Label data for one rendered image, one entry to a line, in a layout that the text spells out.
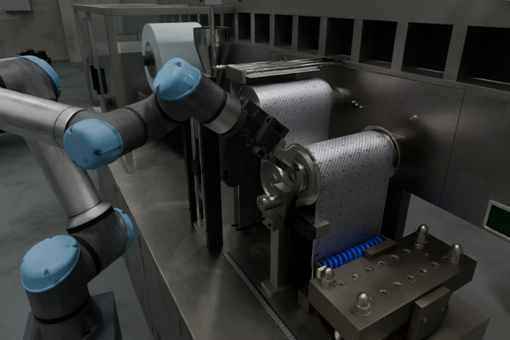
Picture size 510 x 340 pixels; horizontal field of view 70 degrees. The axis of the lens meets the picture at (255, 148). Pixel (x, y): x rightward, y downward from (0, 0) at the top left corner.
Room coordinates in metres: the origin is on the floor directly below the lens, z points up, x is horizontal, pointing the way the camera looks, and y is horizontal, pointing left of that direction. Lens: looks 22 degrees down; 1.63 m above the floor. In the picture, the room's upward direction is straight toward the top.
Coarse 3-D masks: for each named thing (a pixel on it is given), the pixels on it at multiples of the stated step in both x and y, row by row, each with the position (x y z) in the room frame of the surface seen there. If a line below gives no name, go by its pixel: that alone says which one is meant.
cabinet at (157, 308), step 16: (112, 192) 1.79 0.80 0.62; (128, 256) 1.59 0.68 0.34; (144, 256) 1.17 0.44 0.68; (128, 272) 1.72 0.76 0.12; (144, 272) 1.23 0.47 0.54; (144, 288) 1.27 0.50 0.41; (160, 288) 0.98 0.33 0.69; (144, 304) 1.34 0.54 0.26; (160, 304) 1.01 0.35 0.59; (160, 320) 1.05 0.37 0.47; (176, 320) 0.83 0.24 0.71; (160, 336) 1.08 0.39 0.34; (176, 336) 0.85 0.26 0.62; (480, 336) 0.66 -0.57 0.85
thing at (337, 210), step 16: (352, 192) 0.76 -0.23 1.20; (368, 192) 0.79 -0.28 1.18; (384, 192) 0.82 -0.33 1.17; (320, 208) 0.71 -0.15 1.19; (336, 208) 0.74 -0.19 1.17; (352, 208) 0.77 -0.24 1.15; (368, 208) 0.79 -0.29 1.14; (384, 208) 0.83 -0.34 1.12; (336, 224) 0.74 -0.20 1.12; (352, 224) 0.77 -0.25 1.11; (368, 224) 0.80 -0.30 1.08; (320, 240) 0.72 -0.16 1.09; (336, 240) 0.74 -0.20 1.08; (352, 240) 0.77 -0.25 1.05; (368, 240) 0.80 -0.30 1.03; (320, 256) 0.72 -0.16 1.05
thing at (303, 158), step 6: (390, 144) 0.85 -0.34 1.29; (300, 156) 0.75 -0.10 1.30; (306, 156) 0.74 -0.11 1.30; (306, 162) 0.73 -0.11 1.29; (306, 168) 0.73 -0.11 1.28; (312, 168) 0.72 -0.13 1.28; (312, 174) 0.71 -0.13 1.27; (312, 180) 0.71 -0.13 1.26; (288, 186) 0.79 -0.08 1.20; (312, 186) 0.71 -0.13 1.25; (294, 192) 0.76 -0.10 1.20; (300, 192) 0.75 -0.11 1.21; (306, 192) 0.73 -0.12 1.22; (312, 192) 0.71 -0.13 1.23
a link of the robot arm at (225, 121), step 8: (232, 96) 0.66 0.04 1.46; (232, 104) 0.64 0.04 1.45; (240, 104) 0.66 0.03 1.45; (224, 112) 0.62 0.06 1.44; (232, 112) 0.63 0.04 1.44; (240, 112) 0.64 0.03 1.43; (216, 120) 0.62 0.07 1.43; (224, 120) 0.62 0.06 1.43; (232, 120) 0.63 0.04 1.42; (216, 128) 0.63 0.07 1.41; (224, 128) 0.63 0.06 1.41
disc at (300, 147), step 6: (294, 144) 0.78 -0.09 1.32; (300, 144) 0.77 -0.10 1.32; (300, 150) 0.76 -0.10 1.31; (306, 150) 0.74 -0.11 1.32; (312, 156) 0.72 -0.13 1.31; (312, 162) 0.72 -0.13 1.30; (318, 168) 0.71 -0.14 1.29; (318, 174) 0.70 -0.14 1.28; (318, 180) 0.70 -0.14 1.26; (318, 186) 0.70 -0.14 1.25; (318, 192) 0.70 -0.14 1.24; (300, 198) 0.75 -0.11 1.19; (306, 198) 0.73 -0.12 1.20; (312, 198) 0.72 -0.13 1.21; (306, 204) 0.73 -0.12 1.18
